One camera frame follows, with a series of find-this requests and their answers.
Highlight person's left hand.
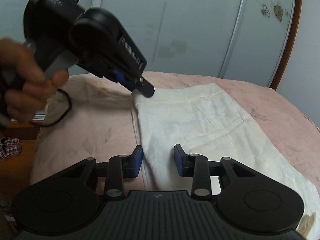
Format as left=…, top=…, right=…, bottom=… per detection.
left=1, top=38, right=69, bottom=123

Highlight checkered slipper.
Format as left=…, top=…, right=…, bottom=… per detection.
left=1, top=137, right=22, bottom=161

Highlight brown wooden wardrobe frame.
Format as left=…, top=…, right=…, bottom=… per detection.
left=270, top=0, right=303, bottom=90

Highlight white fleece pants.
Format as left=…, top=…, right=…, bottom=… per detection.
left=131, top=83, right=319, bottom=239

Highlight white sliding wardrobe door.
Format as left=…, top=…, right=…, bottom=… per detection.
left=80, top=0, right=295, bottom=87

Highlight pink floral bed blanket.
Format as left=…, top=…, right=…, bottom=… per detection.
left=30, top=72, right=319, bottom=193

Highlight black cable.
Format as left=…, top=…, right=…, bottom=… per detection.
left=29, top=88, right=73, bottom=128

